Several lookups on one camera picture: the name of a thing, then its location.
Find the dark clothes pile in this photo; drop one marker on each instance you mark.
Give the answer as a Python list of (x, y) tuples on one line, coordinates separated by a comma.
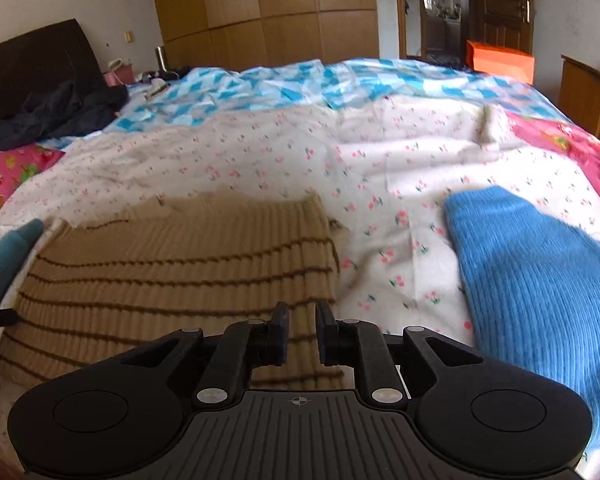
[(62, 112)]

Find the wooden door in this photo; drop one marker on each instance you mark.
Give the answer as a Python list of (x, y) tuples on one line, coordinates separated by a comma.
[(502, 23)]

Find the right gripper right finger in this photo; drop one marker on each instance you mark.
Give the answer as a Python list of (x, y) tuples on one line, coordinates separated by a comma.
[(362, 347)]

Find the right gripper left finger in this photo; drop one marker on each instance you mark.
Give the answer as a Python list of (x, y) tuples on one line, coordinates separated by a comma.
[(243, 347)]

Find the beige brown-striped ribbed sweater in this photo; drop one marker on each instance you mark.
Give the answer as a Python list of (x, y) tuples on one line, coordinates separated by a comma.
[(208, 262)]

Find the dark headboard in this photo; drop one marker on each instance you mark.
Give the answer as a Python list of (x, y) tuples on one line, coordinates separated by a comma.
[(42, 59)]

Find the blue white checkered quilt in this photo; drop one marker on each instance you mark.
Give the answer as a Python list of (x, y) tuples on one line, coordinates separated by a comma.
[(204, 92)]

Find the white cherry-print bed sheet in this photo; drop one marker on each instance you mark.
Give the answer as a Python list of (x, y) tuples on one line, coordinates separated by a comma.
[(382, 173)]

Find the bright blue knit sweater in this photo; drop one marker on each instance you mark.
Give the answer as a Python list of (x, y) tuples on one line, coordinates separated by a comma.
[(532, 283)]

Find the teal fuzzy sweater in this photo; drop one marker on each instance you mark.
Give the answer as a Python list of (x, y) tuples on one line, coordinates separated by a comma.
[(15, 246)]

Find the orange box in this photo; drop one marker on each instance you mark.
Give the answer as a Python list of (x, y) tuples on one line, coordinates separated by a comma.
[(500, 61)]

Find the wooden wardrobe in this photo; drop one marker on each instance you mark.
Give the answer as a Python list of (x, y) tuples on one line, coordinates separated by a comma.
[(240, 34)]

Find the wooden side cabinet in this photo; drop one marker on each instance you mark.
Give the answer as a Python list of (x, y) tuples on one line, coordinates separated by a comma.
[(579, 95)]

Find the pink cartoon pillow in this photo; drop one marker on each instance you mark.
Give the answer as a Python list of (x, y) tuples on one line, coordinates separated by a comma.
[(19, 165)]

